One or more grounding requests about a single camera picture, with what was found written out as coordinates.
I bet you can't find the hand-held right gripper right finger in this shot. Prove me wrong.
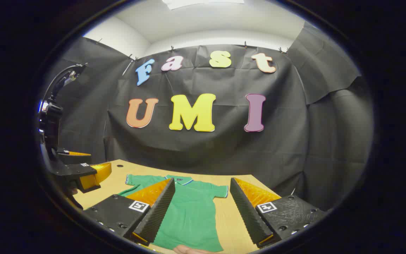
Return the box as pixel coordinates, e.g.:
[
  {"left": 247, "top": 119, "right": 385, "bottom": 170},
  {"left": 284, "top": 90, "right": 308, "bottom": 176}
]
[{"left": 230, "top": 177, "right": 327, "bottom": 249}]

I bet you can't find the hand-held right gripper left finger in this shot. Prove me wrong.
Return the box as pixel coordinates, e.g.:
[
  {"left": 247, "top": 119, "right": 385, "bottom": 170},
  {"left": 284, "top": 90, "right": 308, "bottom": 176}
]
[{"left": 82, "top": 178, "right": 176, "bottom": 247}]

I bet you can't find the ceiling light panel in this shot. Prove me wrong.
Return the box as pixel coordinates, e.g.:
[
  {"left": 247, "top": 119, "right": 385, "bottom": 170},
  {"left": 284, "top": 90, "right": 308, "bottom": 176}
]
[{"left": 162, "top": 0, "right": 245, "bottom": 10}]

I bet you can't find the black backdrop cloth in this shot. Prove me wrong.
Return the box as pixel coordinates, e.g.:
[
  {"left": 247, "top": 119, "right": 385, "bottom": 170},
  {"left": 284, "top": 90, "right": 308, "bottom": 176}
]
[{"left": 39, "top": 21, "right": 374, "bottom": 212}]

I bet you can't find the green T-shirt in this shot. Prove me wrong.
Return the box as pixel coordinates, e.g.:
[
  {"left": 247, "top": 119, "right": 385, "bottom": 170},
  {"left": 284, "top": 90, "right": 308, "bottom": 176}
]
[{"left": 118, "top": 174, "right": 229, "bottom": 253}]

